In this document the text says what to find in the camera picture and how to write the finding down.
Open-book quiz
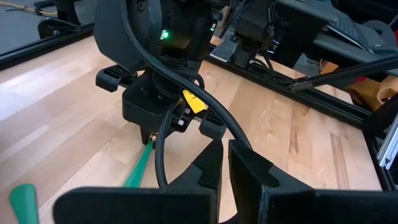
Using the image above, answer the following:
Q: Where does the black rod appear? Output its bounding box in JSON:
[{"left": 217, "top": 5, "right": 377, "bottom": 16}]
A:
[{"left": 289, "top": 54, "right": 398, "bottom": 93}]

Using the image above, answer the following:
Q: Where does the black floor stand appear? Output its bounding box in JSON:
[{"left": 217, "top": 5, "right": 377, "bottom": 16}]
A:
[{"left": 33, "top": 0, "right": 96, "bottom": 40}]

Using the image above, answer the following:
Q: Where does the gold spoon green handle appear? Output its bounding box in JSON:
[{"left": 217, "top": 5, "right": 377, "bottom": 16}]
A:
[{"left": 123, "top": 132, "right": 159, "bottom": 189}]

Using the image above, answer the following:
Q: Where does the black cable bundle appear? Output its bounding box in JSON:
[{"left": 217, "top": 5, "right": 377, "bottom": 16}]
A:
[{"left": 245, "top": 52, "right": 299, "bottom": 86}]

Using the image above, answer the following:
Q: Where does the black table frame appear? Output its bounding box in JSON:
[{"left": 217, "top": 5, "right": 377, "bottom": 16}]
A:
[{"left": 0, "top": 23, "right": 398, "bottom": 192}]

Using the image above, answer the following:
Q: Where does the silver aluminium extrusion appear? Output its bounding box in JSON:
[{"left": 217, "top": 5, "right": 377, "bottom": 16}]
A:
[{"left": 376, "top": 114, "right": 398, "bottom": 171}]

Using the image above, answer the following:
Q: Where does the yellow cable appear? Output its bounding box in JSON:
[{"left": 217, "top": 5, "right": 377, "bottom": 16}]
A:
[{"left": 0, "top": 1, "right": 59, "bottom": 17}]

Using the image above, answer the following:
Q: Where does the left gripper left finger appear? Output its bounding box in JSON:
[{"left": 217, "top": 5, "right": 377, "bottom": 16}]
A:
[{"left": 52, "top": 139, "right": 224, "bottom": 224}]

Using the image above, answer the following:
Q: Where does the yellow tag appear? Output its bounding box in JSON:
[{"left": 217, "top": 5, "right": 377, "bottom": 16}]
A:
[{"left": 182, "top": 89, "right": 208, "bottom": 114}]

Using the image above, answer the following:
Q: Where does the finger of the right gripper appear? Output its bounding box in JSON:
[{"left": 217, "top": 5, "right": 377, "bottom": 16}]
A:
[
  {"left": 95, "top": 66, "right": 138, "bottom": 93},
  {"left": 198, "top": 110, "right": 228, "bottom": 141}
]

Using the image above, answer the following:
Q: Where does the tan wooden object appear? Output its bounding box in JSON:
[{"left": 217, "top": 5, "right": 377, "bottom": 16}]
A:
[{"left": 320, "top": 58, "right": 398, "bottom": 112}]

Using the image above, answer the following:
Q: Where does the silver mounting plate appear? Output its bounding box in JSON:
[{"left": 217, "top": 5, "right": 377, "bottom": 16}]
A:
[{"left": 210, "top": 33, "right": 241, "bottom": 62}]

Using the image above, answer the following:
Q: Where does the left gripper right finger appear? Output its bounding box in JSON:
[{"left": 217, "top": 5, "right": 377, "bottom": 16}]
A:
[{"left": 228, "top": 139, "right": 398, "bottom": 224}]

